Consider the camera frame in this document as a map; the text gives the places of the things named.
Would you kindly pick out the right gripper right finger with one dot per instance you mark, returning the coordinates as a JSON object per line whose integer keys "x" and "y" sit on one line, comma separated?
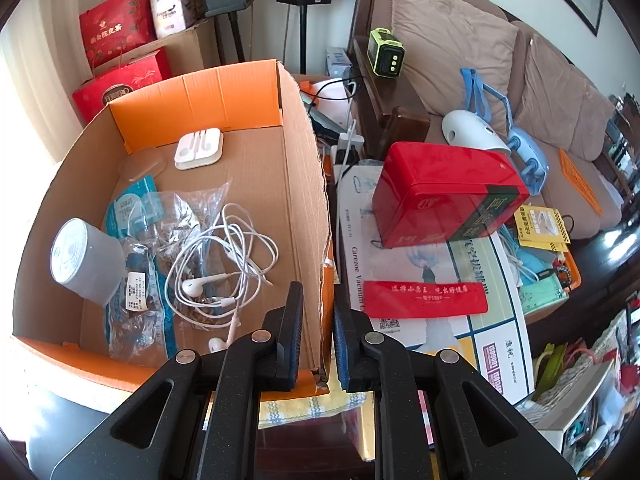
{"x": 356, "y": 371}

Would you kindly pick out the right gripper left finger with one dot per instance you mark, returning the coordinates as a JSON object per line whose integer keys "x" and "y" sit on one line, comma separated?
{"x": 279, "y": 369}

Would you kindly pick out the clear plastic bag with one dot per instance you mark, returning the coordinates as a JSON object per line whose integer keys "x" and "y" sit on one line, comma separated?
{"x": 144, "y": 322}

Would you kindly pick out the orange cardboard box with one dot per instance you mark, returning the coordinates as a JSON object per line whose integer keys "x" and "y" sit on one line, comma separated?
{"x": 273, "y": 228}

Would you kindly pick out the white earphone case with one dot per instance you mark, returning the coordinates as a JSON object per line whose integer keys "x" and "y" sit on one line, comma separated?
{"x": 198, "y": 149}

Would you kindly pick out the grey tape roll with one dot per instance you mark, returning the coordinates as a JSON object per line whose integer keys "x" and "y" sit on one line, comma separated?
{"x": 87, "y": 261}

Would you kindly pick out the yellow checkered cloth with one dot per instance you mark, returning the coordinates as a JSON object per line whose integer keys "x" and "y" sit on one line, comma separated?
{"x": 336, "y": 401}

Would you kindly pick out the white large flat box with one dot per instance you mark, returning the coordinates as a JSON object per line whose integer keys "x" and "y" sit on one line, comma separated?
{"x": 495, "y": 343}

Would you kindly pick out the red plastic box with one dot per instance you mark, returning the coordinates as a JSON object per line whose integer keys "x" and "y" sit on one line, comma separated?
{"x": 436, "y": 193}

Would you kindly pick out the orange tray with clutter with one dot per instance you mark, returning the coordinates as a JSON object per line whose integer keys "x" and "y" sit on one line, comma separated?
{"x": 544, "y": 279}

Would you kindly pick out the yellow booklet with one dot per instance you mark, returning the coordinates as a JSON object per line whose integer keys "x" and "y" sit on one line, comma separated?
{"x": 541, "y": 228}

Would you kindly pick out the white curved device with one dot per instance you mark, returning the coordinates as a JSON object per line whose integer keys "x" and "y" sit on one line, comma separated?
{"x": 465, "y": 129}

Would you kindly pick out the light blue plastic holder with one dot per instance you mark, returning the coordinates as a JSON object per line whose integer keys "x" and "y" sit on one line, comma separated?
{"x": 535, "y": 171}

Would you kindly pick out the orange mesh sheet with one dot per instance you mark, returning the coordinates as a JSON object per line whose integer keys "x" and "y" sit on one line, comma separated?
{"x": 572, "y": 174}

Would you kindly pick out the brown cardboard box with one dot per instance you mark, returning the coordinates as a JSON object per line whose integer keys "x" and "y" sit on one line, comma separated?
{"x": 193, "y": 49}

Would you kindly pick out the green black portable radio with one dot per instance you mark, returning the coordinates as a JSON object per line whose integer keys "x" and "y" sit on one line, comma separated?
{"x": 385, "y": 53}

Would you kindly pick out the red Ferrero chocolate box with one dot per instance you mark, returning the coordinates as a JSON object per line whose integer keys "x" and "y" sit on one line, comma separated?
{"x": 97, "y": 92}

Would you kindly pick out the brown sofa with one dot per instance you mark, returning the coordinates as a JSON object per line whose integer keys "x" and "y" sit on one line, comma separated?
{"x": 390, "y": 110}

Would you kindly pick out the right beige cushion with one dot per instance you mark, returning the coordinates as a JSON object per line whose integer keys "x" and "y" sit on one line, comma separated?
{"x": 560, "y": 106}

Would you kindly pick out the beige cushion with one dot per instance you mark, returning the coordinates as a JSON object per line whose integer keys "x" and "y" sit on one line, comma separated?
{"x": 441, "y": 38}
{"x": 560, "y": 106}

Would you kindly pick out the left beige cushion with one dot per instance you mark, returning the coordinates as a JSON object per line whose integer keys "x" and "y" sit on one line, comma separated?
{"x": 441, "y": 38}

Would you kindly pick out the white pink tissue pack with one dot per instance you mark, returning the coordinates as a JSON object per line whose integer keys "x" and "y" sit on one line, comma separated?
{"x": 172, "y": 16}

